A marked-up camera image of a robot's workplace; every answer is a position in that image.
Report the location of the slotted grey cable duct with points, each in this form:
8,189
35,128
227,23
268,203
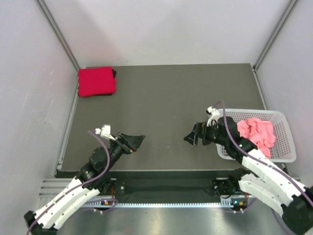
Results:
100,203

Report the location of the folded black t shirt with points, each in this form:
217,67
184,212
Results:
114,76

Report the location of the left aluminium corner post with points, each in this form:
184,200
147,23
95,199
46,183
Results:
58,33

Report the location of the red polo t shirt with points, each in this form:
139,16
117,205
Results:
96,82

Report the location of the white perforated plastic basket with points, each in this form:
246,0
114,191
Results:
283,150

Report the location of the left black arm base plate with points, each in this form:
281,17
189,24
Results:
113,187

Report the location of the aluminium corner post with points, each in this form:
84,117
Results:
275,33
58,33

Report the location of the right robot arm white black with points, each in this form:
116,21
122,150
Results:
258,176

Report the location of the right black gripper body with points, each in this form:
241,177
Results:
211,134

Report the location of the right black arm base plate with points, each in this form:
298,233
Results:
228,186

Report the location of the pink crumpled t shirt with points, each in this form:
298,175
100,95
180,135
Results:
259,132

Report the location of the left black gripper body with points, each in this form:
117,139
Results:
117,149

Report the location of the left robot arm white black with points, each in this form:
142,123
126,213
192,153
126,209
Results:
92,180

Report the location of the right aluminium corner post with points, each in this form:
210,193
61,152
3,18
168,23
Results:
275,33

